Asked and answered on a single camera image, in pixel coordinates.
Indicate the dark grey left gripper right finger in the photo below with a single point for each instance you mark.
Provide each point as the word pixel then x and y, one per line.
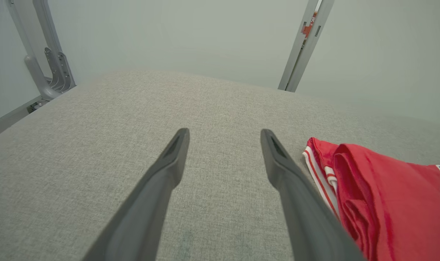
pixel 306 217

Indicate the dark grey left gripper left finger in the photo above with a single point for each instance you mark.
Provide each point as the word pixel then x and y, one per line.
pixel 143 210

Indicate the red shirt with white sleeve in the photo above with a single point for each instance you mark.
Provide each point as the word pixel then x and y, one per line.
pixel 393 203

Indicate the red orange sticker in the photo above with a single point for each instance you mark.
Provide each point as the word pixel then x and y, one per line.
pixel 308 29

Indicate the grey partition post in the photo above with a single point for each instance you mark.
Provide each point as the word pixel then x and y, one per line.
pixel 297 61

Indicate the grey metal frame with bracket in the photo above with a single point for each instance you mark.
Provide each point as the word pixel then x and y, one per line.
pixel 38 78

